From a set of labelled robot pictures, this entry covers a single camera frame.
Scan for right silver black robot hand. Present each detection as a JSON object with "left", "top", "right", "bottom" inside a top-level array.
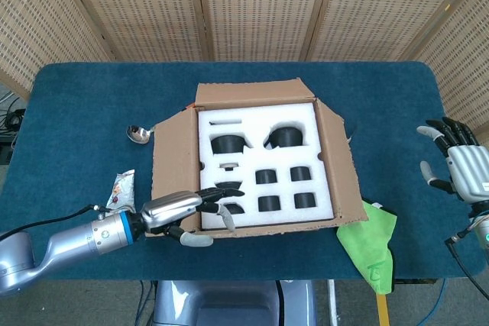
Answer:
[{"left": 416, "top": 116, "right": 489, "bottom": 203}]

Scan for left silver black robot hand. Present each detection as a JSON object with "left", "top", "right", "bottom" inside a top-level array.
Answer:
[{"left": 140, "top": 187, "right": 246, "bottom": 247}]

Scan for red cardboard box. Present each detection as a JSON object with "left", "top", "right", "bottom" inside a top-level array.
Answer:
[{"left": 151, "top": 77, "right": 370, "bottom": 239}]

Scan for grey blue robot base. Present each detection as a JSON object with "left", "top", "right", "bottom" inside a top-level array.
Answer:
[{"left": 151, "top": 279, "right": 319, "bottom": 326}]

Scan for crumpled white snack bag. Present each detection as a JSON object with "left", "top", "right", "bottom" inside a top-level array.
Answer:
[{"left": 105, "top": 169, "right": 138, "bottom": 215}]

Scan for large black bowl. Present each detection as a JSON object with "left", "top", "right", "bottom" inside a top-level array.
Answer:
[{"left": 210, "top": 134, "right": 245, "bottom": 154}]

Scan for white foam insert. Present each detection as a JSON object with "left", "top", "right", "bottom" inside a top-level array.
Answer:
[{"left": 197, "top": 102, "right": 335, "bottom": 231}]

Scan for black bar under table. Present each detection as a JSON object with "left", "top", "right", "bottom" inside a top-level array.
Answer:
[{"left": 393, "top": 278, "right": 437, "bottom": 286}]

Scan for green cloth black trim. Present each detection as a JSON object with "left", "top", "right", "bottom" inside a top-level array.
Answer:
[{"left": 335, "top": 200, "right": 398, "bottom": 295}]

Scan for blue table carpet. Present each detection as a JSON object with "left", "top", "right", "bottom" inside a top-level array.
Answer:
[{"left": 0, "top": 60, "right": 483, "bottom": 282}]

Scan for yellow strip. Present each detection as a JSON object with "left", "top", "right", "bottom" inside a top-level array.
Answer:
[{"left": 376, "top": 291, "right": 390, "bottom": 326}]

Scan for metal pole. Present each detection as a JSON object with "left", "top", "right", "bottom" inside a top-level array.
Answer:
[{"left": 326, "top": 279, "right": 341, "bottom": 326}]

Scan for woven folding screen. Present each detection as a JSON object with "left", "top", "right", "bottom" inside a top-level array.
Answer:
[{"left": 0, "top": 0, "right": 489, "bottom": 205}]

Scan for steel ladle orange handle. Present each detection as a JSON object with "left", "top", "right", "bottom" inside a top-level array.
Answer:
[{"left": 125, "top": 102, "right": 196, "bottom": 146}]

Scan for blue cables under table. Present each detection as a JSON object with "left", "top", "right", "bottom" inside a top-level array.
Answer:
[{"left": 137, "top": 279, "right": 160, "bottom": 326}]

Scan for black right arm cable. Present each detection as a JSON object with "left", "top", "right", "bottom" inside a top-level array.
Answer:
[{"left": 445, "top": 226, "right": 489, "bottom": 304}]

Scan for blue cable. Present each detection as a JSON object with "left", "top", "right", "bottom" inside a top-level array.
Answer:
[{"left": 423, "top": 278, "right": 450, "bottom": 326}]

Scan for black background cables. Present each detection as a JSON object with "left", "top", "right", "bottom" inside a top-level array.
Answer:
[{"left": 0, "top": 89, "right": 28, "bottom": 163}]

